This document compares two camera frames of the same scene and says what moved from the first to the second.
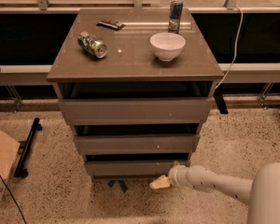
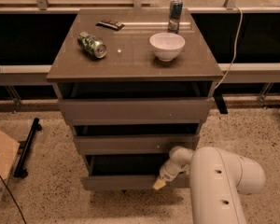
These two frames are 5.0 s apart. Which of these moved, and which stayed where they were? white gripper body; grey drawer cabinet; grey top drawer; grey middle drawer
Moved: white gripper body
Stayed: grey middle drawer; grey top drawer; grey drawer cabinet
